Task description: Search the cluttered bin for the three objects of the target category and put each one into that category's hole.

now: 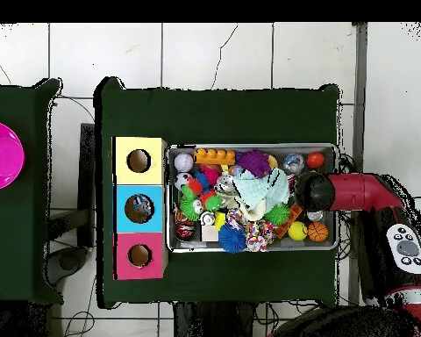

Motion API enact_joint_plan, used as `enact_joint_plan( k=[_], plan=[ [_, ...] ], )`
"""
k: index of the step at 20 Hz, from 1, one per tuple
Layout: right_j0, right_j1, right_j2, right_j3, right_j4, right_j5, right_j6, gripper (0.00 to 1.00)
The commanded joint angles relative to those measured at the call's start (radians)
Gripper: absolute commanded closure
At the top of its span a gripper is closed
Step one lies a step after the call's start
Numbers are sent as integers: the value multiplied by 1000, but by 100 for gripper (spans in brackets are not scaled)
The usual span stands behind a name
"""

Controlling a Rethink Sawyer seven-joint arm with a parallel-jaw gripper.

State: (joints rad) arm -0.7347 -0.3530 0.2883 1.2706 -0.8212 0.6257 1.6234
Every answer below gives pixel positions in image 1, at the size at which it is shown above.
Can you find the mint green waffle cloth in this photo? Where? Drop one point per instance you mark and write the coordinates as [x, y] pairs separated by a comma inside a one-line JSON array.
[[259, 187]]

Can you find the colourful patterned cloth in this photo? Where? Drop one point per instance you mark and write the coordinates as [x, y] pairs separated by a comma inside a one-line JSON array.
[[259, 237]]

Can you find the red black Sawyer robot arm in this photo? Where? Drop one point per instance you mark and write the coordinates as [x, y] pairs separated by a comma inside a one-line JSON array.
[[358, 191]]

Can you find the wooden box with three holes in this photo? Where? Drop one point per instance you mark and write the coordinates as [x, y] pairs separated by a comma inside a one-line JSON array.
[[154, 175]]

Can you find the silver mesh bin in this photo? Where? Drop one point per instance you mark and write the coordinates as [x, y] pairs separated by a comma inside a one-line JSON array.
[[189, 247]]

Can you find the orange plastic building block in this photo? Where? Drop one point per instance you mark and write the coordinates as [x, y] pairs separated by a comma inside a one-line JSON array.
[[215, 157]]

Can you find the small white baseball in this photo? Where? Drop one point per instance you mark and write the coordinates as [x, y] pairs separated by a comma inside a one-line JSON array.
[[183, 162]]

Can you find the purple spiky rubber ball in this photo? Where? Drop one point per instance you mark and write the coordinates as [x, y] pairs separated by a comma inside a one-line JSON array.
[[254, 162]]

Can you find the blue spiky rubber ball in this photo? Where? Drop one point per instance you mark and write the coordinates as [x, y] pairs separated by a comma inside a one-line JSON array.
[[231, 238]]

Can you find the dark green tablecloth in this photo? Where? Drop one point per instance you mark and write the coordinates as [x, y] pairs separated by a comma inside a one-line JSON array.
[[214, 116], [14, 245]]

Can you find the yellow smiley ball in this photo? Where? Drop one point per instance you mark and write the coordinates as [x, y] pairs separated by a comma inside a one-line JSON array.
[[297, 230]]

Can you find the plain orange ball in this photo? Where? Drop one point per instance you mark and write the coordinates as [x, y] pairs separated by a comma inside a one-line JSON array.
[[315, 160]]

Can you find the small orange basketball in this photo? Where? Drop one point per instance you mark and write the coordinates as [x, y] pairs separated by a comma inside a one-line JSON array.
[[317, 231]]

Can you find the black upright panel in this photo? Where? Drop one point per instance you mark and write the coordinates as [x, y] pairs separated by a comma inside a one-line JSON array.
[[87, 158]]

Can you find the dark grey rounded base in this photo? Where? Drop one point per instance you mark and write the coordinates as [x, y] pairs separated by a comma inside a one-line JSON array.
[[68, 261]]

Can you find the pink plastic bowl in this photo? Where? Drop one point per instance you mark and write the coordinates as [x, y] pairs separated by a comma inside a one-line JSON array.
[[3, 158]]

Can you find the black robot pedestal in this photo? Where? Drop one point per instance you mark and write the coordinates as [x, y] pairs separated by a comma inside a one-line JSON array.
[[210, 323]]

